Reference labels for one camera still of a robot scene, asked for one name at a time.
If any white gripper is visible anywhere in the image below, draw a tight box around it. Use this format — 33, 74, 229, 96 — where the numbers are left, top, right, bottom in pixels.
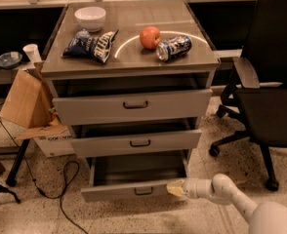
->
167, 178, 213, 199

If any grey bottom drawer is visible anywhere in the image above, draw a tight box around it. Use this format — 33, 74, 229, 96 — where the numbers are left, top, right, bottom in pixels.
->
81, 149, 189, 202

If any grey drawer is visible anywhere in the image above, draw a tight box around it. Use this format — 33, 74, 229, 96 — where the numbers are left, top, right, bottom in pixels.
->
81, 149, 189, 202
71, 130, 201, 158
53, 89, 212, 125

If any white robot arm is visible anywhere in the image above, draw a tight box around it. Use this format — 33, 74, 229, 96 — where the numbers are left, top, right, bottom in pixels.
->
167, 174, 287, 234

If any grey middle drawer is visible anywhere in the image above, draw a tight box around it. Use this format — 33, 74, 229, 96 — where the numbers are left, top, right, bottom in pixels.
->
71, 130, 201, 158

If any grey drawer cabinet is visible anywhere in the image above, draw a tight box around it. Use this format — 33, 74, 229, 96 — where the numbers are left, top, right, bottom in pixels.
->
40, 0, 220, 168

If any grey top drawer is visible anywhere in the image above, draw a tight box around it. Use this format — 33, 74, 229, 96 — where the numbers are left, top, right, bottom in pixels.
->
53, 89, 212, 125

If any white printed cardboard box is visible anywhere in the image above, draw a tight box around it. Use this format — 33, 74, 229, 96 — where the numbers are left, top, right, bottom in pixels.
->
34, 132, 74, 157

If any black office chair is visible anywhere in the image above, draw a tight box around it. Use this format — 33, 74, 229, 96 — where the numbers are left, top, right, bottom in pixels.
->
209, 0, 287, 191

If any blue soda can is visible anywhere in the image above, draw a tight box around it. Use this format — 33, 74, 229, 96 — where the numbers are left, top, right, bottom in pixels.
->
156, 35, 192, 61

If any red apple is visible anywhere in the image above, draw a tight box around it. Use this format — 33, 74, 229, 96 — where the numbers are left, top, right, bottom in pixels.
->
140, 26, 161, 50

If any blue chip bag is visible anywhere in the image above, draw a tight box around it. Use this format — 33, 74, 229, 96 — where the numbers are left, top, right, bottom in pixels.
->
62, 29, 118, 64

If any black table leg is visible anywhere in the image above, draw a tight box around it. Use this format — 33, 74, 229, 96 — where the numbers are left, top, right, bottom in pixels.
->
6, 139, 29, 187

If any brown cardboard box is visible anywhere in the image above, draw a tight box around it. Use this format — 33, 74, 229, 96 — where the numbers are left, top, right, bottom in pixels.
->
0, 61, 67, 140

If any white bowl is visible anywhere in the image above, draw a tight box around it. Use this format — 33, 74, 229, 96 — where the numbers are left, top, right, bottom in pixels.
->
74, 6, 106, 32

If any white paper cup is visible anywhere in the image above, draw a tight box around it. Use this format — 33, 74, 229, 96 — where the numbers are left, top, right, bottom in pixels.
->
22, 44, 41, 63

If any dark blue plate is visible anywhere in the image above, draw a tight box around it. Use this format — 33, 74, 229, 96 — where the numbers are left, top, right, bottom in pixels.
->
0, 52, 22, 69

